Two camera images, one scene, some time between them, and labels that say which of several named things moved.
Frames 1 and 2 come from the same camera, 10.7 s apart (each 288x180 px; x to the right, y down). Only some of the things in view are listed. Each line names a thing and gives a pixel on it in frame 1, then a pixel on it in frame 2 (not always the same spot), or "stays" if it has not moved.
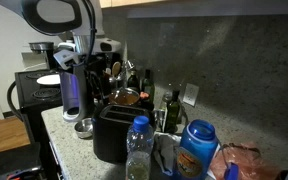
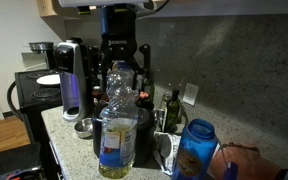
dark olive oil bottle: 173,113 stays
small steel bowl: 85,128 stays
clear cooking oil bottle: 139,146 → 119,122
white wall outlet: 191,94 stays
